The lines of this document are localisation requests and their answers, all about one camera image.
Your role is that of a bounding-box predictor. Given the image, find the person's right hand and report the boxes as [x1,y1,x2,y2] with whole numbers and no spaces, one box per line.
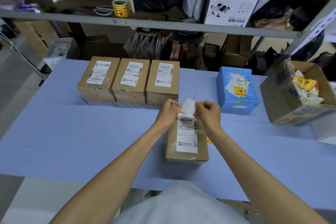
[193,100,222,135]

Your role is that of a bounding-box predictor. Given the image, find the person's left hand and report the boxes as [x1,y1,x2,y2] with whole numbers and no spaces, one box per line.
[155,99,181,131]

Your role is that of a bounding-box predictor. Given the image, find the white label backing paper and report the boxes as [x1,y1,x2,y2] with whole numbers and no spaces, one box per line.
[180,98,198,116]

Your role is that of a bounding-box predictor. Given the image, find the person's right forearm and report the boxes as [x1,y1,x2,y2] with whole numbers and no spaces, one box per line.
[207,126,331,224]

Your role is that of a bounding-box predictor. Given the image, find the person's left forearm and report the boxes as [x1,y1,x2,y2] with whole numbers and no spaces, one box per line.
[49,123,170,224]

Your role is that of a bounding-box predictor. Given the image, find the labelled cardboard parcel box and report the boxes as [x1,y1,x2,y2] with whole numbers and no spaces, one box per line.
[77,56,121,102]
[111,58,151,105]
[146,60,180,106]
[164,112,210,165]

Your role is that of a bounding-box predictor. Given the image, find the blue box with stickers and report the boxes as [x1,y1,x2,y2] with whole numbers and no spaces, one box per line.
[216,66,260,112]

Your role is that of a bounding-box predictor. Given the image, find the row of paper packets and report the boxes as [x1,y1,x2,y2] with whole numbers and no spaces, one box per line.
[123,34,169,61]

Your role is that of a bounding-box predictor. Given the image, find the dark brown cardboard box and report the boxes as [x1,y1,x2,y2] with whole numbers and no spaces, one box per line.
[220,34,254,69]

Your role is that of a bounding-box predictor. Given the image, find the open cardboard waste box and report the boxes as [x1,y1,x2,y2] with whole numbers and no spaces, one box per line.
[260,59,336,127]

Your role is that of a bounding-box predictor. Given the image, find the person's white shirt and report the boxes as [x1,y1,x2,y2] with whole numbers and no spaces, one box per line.
[112,181,250,224]

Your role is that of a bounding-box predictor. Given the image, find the blue table cover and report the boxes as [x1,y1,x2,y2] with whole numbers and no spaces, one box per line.
[0,59,336,211]

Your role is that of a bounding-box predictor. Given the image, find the white product box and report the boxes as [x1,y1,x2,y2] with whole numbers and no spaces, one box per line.
[203,0,259,26]

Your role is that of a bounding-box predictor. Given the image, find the crumpled label backing scraps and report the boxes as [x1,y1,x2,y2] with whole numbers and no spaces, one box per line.
[286,61,325,105]

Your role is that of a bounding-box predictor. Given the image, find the roll of yellow stickers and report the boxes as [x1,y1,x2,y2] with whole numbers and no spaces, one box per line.
[112,0,136,19]

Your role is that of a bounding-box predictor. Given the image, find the brown crinkled plastic bag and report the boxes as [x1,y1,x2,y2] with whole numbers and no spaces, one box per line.
[254,8,294,32]

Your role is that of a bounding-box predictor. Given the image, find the white and blue carton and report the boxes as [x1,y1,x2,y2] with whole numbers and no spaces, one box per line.
[43,38,80,70]

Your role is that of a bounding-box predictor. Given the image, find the grey metal shelf upright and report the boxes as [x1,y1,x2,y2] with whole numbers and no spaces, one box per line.
[280,2,336,62]

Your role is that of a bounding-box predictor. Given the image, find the plain brown cardboard box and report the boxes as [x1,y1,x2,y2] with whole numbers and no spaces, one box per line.
[13,20,60,57]

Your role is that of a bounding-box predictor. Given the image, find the grey metal shelf rail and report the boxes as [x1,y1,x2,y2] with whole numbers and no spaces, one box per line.
[0,9,301,39]

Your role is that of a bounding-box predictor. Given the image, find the grey handled scissors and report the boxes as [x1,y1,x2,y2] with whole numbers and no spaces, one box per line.
[93,5,114,17]

